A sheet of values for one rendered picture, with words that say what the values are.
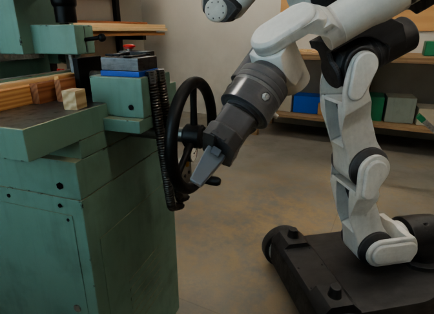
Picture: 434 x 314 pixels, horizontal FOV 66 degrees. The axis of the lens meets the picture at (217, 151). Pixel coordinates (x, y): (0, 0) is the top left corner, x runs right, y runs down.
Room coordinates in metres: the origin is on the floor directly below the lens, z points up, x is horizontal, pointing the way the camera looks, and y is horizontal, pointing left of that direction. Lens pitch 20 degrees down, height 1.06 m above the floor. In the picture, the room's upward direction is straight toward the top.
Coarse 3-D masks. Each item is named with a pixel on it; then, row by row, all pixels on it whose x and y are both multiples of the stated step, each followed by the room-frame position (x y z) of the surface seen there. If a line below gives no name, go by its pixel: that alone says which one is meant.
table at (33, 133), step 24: (0, 120) 0.60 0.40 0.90; (24, 120) 0.60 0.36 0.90; (48, 120) 0.60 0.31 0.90; (72, 120) 0.65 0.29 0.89; (96, 120) 0.72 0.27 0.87; (120, 120) 0.72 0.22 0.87; (144, 120) 0.73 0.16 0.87; (0, 144) 0.56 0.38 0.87; (24, 144) 0.54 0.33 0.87; (48, 144) 0.58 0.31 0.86
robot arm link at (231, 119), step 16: (240, 80) 0.52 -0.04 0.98; (256, 80) 0.51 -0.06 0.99; (224, 96) 0.53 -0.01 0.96; (240, 96) 0.50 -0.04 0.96; (256, 96) 0.50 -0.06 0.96; (272, 96) 0.51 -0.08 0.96; (224, 112) 0.48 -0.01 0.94; (240, 112) 0.48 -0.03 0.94; (256, 112) 0.50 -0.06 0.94; (272, 112) 0.51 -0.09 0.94; (208, 128) 0.46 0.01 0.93; (224, 128) 0.45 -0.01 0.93; (240, 128) 0.47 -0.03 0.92; (256, 128) 0.51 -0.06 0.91; (208, 144) 0.49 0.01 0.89; (224, 144) 0.44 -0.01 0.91; (240, 144) 0.45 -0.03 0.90; (224, 160) 0.51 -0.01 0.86
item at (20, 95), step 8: (8, 88) 0.72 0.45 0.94; (16, 88) 0.72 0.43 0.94; (24, 88) 0.74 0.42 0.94; (0, 96) 0.68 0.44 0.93; (8, 96) 0.70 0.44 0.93; (16, 96) 0.71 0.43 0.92; (24, 96) 0.73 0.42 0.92; (0, 104) 0.68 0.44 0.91; (8, 104) 0.69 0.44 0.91; (16, 104) 0.71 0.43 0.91; (24, 104) 0.73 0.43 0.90
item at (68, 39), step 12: (36, 36) 0.89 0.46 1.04; (48, 36) 0.88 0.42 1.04; (60, 36) 0.87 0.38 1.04; (72, 36) 0.85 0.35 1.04; (84, 36) 0.88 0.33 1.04; (36, 48) 0.89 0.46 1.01; (48, 48) 0.88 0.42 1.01; (60, 48) 0.87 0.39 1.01; (72, 48) 0.86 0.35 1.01; (84, 48) 0.88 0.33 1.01
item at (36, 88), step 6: (30, 84) 0.75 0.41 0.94; (36, 84) 0.74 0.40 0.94; (42, 84) 0.76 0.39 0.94; (48, 84) 0.77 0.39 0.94; (54, 84) 0.79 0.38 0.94; (30, 90) 0.75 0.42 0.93; (36, 90) 0.74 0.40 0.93; (42, 90) 0.75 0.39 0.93; (48, 90) 0.77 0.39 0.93; (54, 90) 0.79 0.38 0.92; (36, 96) 0.74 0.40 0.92; (42, 96) 0.75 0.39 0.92; (48, 96) 0.77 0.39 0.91; (54, 96) 0.79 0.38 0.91; (36, 102) 0.75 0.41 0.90; (42, 102) 0.75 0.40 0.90
